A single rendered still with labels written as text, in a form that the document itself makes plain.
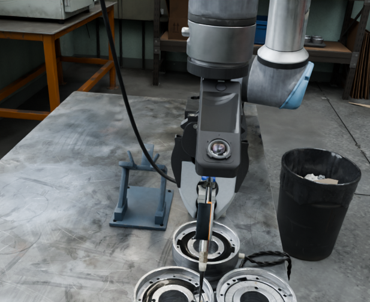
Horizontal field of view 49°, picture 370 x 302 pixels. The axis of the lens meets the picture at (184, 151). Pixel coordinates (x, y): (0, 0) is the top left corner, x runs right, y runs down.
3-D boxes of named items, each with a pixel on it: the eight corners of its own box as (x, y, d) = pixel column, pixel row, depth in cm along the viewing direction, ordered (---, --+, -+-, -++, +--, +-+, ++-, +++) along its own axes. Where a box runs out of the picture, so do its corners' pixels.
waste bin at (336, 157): (347, 271, 180) (372, 188, 161) (271, 263, 182) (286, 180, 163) (330, 224, 211) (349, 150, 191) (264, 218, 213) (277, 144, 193)
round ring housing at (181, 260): (165, 279, 61) (166, 257, 59) (177, 235, 70) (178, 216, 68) (236, 289, 60) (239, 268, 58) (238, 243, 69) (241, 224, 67)
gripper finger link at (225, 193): (235, 199, 59) (235, 142, 55) (236, 225, 54) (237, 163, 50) (213, 199, 59) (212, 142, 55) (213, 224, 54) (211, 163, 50)
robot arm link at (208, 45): (258, 29, 41) (179, 24, 42) (253, 73, 43) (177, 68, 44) (253, 17, 48) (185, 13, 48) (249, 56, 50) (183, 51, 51)
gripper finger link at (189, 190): (198, 198, 59) (208, 142, 55) (195, 223, 54) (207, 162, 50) (177, 195, 60) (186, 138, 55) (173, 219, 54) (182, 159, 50)
